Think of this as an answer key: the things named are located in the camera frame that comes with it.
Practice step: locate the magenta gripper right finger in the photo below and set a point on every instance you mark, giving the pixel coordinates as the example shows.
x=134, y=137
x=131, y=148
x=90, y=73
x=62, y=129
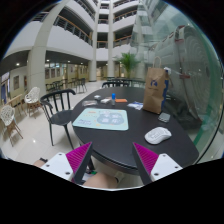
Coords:
x=145, y=160

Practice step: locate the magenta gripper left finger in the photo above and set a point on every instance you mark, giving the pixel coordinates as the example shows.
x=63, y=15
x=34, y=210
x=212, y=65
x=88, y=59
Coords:
x=78, y=160

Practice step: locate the white computer mouse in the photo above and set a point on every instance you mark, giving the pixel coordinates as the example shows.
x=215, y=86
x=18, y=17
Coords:
x=157, y=135

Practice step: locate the light green mouse pad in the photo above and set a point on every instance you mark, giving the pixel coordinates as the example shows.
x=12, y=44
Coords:
x=103, y=119

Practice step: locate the round black table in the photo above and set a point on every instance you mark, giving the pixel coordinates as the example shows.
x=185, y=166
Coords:
x=114, y=148

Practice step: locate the white blue paper packet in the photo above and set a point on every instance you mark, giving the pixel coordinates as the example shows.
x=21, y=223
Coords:
x=136, y=105

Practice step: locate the clear plastic packet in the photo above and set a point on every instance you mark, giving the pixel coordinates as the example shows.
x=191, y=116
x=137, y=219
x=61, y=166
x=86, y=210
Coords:
x=89, y=103

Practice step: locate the black chair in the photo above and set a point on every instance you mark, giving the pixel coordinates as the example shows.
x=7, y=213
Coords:
x=57, y=108

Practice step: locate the small white box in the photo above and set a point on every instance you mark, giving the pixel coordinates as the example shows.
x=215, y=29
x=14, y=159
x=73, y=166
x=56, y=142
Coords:
x=105, y=101

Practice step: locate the orange flat box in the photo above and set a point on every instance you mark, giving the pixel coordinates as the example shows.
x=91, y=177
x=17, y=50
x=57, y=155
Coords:
x=121, y=101

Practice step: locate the blue bottle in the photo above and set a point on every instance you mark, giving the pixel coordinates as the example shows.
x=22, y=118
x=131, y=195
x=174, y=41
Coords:
x=113, y=99

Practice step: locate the white ornate chair far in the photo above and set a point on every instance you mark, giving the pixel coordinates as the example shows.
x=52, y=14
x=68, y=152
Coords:
x=32, y=99

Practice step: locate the white ornate chair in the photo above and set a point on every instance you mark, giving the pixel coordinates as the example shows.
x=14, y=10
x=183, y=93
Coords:
x=7, y=115
x=32, y=99

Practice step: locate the brown paper bag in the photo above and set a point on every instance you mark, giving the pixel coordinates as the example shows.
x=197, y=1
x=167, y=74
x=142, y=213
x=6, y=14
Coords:
x=156, y=86

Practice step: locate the white ornate chair near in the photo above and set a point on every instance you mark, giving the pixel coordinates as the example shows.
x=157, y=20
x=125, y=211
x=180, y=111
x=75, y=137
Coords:
x=7, y=115

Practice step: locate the green potted palm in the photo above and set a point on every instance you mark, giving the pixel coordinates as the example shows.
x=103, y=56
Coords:
x=129, y=62

